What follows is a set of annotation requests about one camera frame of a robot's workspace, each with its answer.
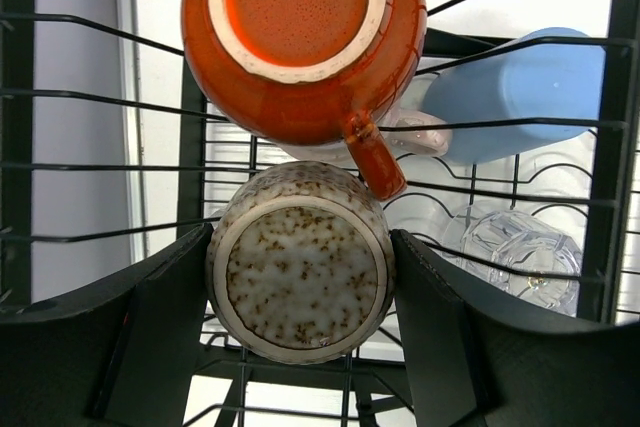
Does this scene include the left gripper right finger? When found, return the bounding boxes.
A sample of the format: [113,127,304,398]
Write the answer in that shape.
[391,230,639,426]

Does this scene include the large clear glass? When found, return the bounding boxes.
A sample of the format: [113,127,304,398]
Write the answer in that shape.
[440,202,583,317]

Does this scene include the brown ceramic teacup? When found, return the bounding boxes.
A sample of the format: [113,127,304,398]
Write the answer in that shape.
[181,0,427,200]

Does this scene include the blue plastic cup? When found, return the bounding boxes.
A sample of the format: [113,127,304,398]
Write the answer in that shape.
[420,42,606,164]

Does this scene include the black wire dish rack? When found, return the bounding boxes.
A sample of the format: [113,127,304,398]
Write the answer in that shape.
[1,0,639,426]

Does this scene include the pink glazed mug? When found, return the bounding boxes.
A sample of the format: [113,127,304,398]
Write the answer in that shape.
[279,107,452,164]

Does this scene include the small speckled stone cup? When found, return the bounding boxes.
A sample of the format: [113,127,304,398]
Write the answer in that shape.
[205,161,396,364]

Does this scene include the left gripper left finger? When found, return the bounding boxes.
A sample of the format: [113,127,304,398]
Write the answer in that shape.
[1,225,212,426]

